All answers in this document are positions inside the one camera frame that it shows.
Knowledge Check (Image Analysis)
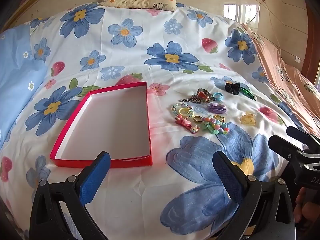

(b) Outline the white blue floral bedsheet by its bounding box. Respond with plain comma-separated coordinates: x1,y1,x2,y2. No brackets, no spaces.
0,2,315,240

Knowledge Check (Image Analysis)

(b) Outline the red heart hair clip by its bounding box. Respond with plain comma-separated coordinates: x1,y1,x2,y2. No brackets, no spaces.
175,115,200,134

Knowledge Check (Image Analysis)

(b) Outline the colourful candy bead bracelet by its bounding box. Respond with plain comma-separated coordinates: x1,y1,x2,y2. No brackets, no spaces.
209,116,230,135

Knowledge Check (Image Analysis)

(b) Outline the yellow hair claw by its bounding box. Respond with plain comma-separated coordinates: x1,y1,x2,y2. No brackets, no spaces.
240,112,257,125

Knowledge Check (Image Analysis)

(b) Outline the red shallow cardboard box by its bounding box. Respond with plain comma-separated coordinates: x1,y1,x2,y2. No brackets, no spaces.
49,81,153,168

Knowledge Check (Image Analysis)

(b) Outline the person's right hand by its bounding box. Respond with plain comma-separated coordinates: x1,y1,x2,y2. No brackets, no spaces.
293,187,312,225

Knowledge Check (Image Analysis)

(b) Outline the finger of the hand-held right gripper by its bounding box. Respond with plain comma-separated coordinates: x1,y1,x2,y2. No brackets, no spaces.
286,126,320,145
268,134,309,167

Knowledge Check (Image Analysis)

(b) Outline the light blue flowered pillow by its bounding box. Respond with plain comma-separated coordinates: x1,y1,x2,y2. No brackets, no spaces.
0,25,48,150

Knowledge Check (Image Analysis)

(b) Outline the wooden bed frame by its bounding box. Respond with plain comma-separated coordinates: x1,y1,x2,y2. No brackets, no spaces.
299,0,320,90

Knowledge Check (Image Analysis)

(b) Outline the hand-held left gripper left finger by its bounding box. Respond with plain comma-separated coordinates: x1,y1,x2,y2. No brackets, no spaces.
29,151,111,240

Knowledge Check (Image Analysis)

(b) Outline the purple hair tie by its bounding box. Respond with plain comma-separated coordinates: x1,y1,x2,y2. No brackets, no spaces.
207,102,227,114

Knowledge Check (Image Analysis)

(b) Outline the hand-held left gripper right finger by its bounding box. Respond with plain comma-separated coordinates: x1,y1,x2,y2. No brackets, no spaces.
212,151,293,240

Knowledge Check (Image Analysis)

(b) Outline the black scrunchie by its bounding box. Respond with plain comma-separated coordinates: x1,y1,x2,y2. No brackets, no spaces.
224,82,241,95

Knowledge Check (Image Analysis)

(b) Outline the gold wristwatch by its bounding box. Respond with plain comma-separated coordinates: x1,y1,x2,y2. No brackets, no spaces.
196,88,214,103

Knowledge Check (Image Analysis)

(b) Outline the peach printed blanket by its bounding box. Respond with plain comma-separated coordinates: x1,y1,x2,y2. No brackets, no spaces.
241,24,320,142

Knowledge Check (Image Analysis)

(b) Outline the silver chain bracelet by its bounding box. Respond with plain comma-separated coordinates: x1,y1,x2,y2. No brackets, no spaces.
179,94,202,105

